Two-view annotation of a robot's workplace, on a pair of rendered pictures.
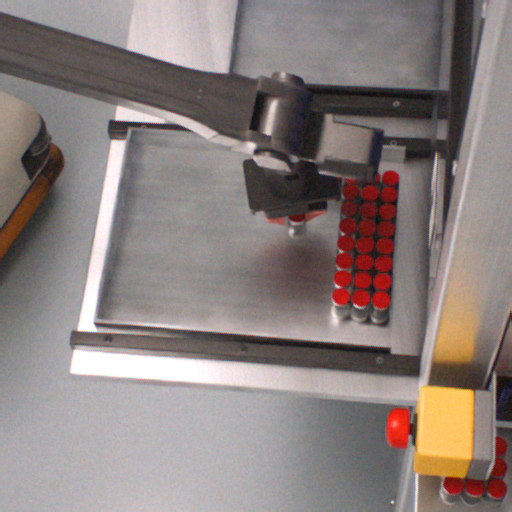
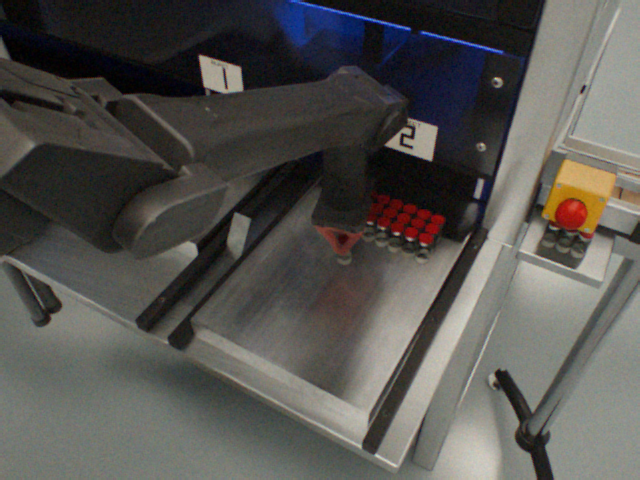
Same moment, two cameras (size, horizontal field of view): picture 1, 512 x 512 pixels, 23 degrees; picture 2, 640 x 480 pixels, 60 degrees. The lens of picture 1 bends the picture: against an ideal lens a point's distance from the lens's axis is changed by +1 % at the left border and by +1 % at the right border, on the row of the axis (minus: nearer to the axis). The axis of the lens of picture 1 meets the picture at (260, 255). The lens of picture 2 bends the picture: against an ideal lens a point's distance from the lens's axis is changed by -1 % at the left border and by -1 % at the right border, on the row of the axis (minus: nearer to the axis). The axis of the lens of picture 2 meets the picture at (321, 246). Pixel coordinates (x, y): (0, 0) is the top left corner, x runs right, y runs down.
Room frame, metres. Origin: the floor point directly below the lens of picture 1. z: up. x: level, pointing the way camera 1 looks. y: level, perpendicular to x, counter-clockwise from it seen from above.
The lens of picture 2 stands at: (0.53, 0.50, 1.51)
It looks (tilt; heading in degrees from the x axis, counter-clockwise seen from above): 47 degrees down; 288
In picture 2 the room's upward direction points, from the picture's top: straight up
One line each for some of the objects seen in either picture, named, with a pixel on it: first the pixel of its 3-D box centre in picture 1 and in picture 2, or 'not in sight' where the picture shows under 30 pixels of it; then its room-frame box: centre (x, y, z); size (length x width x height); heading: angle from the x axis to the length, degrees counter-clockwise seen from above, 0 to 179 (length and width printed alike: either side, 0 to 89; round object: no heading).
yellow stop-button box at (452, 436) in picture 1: (450, 432); (578, 193); (0.36, -0.17, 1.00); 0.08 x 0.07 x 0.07; 78
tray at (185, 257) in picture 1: (254, 238); (340, 280); (0.66, 0.00, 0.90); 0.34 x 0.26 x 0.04; 77
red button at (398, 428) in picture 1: (405, 428); (571, 212); (0.37, -0.12, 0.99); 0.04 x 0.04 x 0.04; 78
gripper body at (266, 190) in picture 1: (290, 169); (344, 186); (0.67, -0.04, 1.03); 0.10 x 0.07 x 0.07; 92
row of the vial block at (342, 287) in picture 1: (346, 242); (375, 229); (0.63, -0.10, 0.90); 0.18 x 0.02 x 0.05; 167
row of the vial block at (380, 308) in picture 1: (385, 245); (388, 212); (0.62, -0.15, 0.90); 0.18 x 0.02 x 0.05; 167
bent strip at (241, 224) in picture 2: not in sight; (216, 258); (0.84, 0.03, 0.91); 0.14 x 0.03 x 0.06; 77
